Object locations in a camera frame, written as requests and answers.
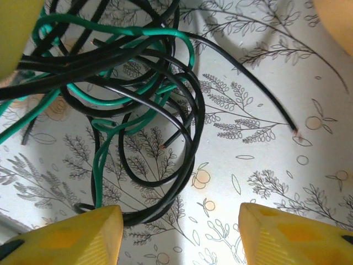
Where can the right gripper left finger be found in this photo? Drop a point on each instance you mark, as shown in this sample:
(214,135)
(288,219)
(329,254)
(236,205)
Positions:
(71,240)

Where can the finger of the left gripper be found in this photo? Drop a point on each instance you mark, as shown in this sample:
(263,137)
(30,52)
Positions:
(13,33)

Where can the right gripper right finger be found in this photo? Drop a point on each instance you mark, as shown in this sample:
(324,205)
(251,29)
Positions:
(298,240)

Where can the orange plastic bin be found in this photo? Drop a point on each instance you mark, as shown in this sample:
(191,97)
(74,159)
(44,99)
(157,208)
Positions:
(339,22)

